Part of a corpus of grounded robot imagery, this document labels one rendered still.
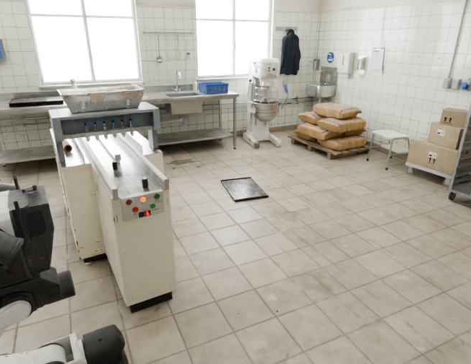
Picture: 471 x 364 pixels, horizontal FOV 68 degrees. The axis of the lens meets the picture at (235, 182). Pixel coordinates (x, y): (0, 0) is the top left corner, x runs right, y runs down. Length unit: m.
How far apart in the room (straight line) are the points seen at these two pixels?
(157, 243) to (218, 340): 0.68
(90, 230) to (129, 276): 0.70
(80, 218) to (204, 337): 1.26
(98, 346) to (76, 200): 1.21
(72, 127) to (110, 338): 1.46
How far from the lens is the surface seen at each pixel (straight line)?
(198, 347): 2.24
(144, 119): 2.77
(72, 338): 1.97
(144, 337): 2.35
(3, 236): 1.31
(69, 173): 2.69
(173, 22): 5.90
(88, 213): 2.81
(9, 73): 5.72
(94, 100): 2.64
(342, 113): 5.50
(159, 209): 2.10
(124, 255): 2.22
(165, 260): 2.32
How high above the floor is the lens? 1.65
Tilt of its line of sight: 22 degrees down
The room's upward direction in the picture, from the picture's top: straight up
